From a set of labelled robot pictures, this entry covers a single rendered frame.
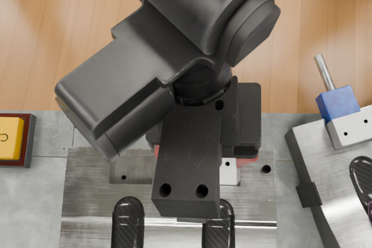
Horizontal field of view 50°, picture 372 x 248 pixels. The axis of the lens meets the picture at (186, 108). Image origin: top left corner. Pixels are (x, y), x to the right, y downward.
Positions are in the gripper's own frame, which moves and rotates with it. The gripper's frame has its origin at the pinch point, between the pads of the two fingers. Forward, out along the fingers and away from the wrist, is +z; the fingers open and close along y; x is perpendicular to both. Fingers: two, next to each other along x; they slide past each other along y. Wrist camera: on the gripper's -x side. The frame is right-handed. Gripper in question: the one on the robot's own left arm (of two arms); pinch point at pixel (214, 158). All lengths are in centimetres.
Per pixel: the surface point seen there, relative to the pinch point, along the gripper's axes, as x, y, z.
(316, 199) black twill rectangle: 0.3, 11.9, 11.1
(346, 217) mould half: -1.5, 15.4, 12.1
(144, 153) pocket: 3.3, -9.7, 5.1
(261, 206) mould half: -2.2, 5.0, 7.7
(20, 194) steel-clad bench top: -0.4, -29.6, 11.5
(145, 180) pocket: 0.5, -9.8, 7.3
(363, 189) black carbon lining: 2.4, 17.9, 12.2
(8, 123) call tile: 7.4, -30.8, 4.5
